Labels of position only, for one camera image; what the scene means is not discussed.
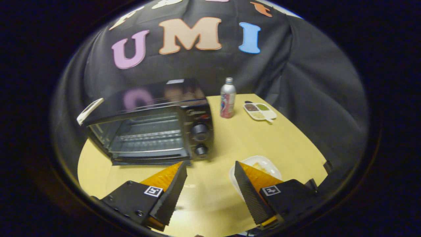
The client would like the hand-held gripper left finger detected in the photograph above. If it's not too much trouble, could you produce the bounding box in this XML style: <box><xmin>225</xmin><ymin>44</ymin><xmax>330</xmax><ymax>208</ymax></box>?
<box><xmin>99</xmin><ymin>161</ymin><xmax>188</xmax><ymax>232</ymax></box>

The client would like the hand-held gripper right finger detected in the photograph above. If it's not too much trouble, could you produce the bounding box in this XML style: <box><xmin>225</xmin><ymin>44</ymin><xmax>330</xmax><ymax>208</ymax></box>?
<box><xmin>234</xmin><ymin>161</ymin><xmax>319</xmax><ymax>230</ymax></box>

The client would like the black toaster oven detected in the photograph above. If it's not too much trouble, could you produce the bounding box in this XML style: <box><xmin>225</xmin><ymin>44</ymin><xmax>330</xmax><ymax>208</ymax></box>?
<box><xmin>81</xmin><ymin>78</ymin><xmax>214</xmax><ymax>166</ymax></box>

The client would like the white square plate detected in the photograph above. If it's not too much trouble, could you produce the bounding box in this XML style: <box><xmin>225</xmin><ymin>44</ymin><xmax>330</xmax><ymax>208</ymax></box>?
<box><xmin>229</xmin><ymin>155</ymin><xmax>282</xmax><ymax>201</ymax></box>

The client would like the white compartment tray with grains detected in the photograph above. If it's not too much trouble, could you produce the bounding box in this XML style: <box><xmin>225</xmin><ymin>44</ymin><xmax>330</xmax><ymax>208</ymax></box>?
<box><xmin>243</xmin><ymin>102</ymin><xmax>278</xmax><ymax>123</ymax></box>

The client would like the silver and pink drink bottle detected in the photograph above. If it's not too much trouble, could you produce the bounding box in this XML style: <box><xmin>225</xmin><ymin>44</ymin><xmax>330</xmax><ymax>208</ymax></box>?
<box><xmin>220</xmin><ymin>77</ymin><xmax>236</xmax><ymax>119</ymax></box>

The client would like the white power strip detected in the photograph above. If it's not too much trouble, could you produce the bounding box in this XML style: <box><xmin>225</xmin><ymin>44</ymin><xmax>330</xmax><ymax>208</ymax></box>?
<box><xmin>77</xmin><ymin>98</ymin><xmax>104</xmax><ymax>126</ymax></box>

